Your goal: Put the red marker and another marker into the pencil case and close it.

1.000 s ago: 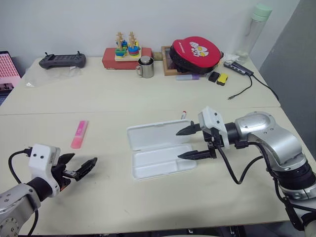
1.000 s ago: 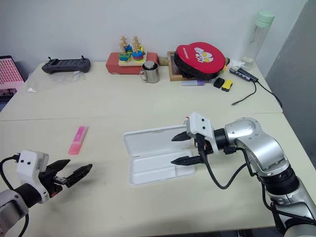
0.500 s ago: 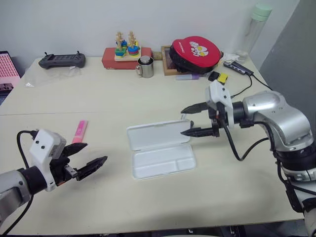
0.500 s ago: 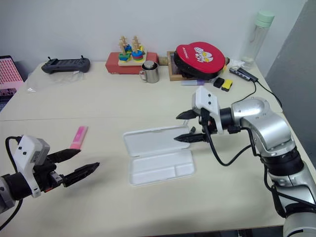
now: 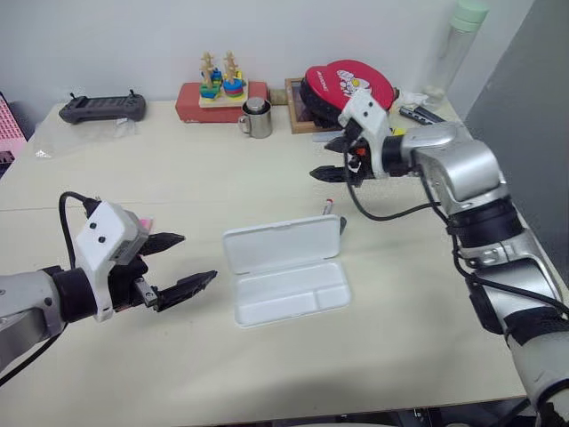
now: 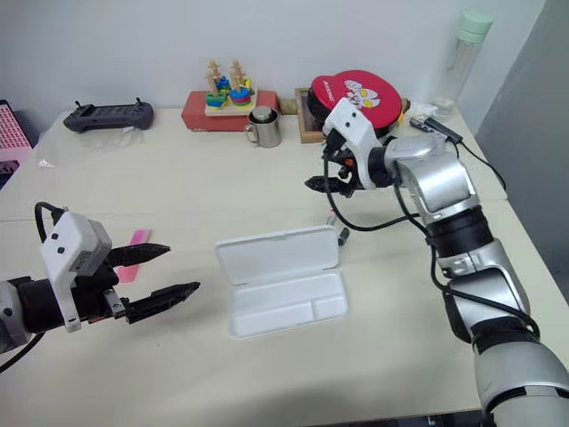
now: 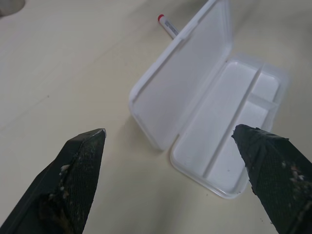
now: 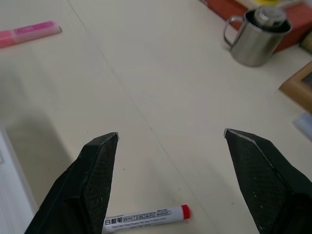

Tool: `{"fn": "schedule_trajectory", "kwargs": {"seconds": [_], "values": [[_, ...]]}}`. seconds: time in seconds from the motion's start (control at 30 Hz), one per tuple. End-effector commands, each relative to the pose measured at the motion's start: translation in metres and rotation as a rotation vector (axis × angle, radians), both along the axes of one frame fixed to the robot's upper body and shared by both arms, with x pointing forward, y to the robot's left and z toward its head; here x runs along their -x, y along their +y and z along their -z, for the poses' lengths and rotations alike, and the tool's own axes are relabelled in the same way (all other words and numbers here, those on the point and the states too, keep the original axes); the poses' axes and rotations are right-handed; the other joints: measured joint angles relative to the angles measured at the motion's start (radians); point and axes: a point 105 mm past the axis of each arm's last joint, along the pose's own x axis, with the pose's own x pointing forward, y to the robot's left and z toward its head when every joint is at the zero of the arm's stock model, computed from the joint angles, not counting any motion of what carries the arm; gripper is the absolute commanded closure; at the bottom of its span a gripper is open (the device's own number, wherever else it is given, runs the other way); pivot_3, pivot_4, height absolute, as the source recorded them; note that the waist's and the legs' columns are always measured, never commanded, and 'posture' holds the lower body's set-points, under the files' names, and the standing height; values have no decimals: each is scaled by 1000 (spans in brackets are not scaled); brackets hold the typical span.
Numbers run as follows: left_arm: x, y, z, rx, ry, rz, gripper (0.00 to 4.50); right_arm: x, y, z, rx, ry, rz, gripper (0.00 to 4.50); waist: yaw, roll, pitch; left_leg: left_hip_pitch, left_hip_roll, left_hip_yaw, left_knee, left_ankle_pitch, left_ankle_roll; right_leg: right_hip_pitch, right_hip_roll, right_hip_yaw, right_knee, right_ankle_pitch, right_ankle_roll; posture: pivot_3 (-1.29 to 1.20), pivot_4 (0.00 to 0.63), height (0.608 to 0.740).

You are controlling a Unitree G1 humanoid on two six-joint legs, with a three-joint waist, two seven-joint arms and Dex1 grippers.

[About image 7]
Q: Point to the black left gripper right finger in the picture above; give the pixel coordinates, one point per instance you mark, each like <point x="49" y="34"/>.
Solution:
<point x="275" y="170"/>

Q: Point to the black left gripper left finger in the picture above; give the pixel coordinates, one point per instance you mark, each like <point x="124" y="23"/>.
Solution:
<point x="73" y="175"/>

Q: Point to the white plastic pencil case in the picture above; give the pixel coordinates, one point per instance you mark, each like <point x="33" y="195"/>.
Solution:
<point x="182" y="85"/>

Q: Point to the white marker with red cap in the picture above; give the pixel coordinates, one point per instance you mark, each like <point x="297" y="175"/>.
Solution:
<point x="168" y="25"/>

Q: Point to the grey rounded object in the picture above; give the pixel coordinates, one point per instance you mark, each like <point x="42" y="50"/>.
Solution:
<point x="9" y="6"/>

